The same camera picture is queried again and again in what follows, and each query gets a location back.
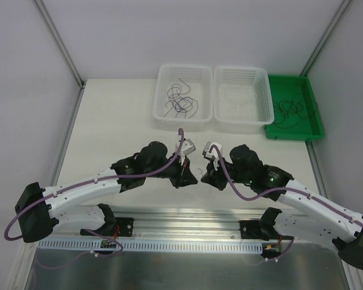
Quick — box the aluminium frame post right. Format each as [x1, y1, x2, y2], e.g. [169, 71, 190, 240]
[299, 0, 354, 77]

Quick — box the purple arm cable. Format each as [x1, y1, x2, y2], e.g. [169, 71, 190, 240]
[210, 146, 363, 257]
[4, 129, 186, 242]

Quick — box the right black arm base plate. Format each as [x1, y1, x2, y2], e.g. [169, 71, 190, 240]
[239, 220, 261, 239]

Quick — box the white perforated basket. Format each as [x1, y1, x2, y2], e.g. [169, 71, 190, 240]
[214, 66, 275, 134]
[152, 63, 214, 129]

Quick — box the aluminium frame post left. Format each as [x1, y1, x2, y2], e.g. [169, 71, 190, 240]
[33, 0, 85, 89]

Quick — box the green plastic tray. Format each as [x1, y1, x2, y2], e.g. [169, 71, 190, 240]
[265, 75, 324, 142]

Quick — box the right white perforated basket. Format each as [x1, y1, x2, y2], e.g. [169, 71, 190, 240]
[214, 66, 275, 134]

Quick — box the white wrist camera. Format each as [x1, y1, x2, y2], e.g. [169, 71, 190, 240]
[202, 141, 223, 170]
[175, 138, 196, 165]

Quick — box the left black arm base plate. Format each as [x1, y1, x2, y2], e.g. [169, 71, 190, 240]
[114, 217, 135, 237]

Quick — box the purple thin wire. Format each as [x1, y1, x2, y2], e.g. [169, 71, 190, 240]
[166, 84, 200, 119]
[163, 77, 194, 119]

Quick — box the left white perforated basket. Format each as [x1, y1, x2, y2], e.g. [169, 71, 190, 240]
[152, 63, 214, 129]

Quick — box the aluminium table edge rail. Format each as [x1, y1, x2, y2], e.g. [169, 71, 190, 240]
[48, 206, 303, 242]

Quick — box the white slotted cable duct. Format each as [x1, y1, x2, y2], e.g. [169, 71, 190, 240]
[38, 238, 263, 254]

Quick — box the aluminium frame post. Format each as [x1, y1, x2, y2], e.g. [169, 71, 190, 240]
[299, 0, 354, 77]
[33, 0, 85, 89]

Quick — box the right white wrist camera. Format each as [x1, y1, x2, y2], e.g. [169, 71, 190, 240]
[202, 141, 223, 170]

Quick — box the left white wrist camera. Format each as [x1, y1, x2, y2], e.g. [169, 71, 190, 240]
[175, 138, 196, 165]

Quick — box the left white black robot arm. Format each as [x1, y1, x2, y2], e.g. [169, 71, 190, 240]
[15, 139, 198, 243]

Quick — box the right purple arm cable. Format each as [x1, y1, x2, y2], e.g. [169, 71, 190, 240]
[210, 146, 363, 257]

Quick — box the brown thin wire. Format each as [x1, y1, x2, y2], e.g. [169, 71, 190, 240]
[290, 93, 317, 121]
[273, 101, 303, 129]
[278, 93, 305, 117]

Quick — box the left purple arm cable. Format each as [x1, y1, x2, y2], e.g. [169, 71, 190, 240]
[4, 129, 186, 242]

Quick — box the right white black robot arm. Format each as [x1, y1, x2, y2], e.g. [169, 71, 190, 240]
[201, 142, 363, 270]

